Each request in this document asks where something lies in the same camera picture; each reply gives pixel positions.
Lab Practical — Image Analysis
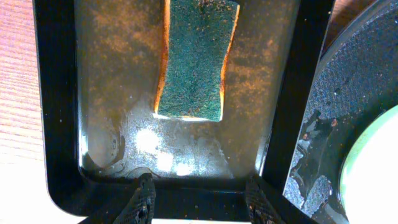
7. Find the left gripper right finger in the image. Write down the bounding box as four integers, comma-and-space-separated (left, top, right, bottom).
244, 177, 284, 224

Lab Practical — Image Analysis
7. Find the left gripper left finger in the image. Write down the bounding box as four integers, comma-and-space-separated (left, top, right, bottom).
113, 173, 156, 224

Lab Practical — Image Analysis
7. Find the light green front plate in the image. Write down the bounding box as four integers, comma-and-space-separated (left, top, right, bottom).
340, 106, 397, 224

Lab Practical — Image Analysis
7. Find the orange green sponge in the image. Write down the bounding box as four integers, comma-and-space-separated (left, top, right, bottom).
154, 0, 240, 122

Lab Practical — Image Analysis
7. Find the black rectangular water tray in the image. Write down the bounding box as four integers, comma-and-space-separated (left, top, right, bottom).
33, 1, 335, 222

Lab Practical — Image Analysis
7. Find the black round tray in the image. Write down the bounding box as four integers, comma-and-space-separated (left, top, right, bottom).
284, 0, 397, 223

